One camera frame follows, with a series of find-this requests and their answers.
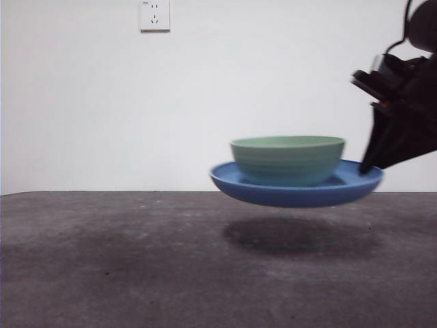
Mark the green ribbed bowl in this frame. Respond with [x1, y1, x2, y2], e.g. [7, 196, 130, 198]
[229, 135, 346, 187]

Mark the blue round plate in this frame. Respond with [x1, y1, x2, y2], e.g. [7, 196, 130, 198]
[209, 159, 386, 208]

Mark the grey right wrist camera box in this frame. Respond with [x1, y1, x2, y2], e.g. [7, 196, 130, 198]
[370, 53, 389, 74]

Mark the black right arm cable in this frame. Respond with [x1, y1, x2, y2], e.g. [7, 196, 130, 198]
[382, 0, 416, 55]

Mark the white wall socket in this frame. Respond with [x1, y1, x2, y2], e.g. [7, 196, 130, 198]
[139, 0, 171, 33]

